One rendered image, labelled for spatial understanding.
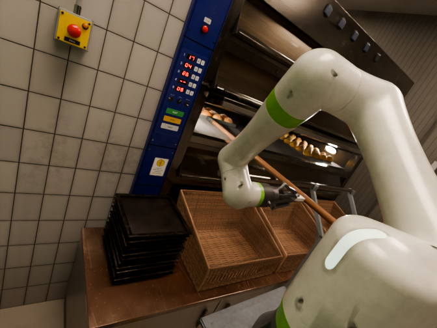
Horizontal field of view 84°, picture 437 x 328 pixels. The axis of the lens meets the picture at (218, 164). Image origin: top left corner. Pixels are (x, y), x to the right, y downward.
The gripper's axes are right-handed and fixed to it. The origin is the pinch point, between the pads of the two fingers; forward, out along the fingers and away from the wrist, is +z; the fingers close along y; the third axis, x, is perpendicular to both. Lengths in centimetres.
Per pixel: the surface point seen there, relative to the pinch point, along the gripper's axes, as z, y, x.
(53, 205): -83, 51, -56
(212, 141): -14, 2, -56
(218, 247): 5, 60, -30
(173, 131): -40, 1, -53
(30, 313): -84, 119, -50
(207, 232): 4, 61, -44
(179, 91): -44, -19, -53
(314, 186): 40.4, 2.8, -18.0
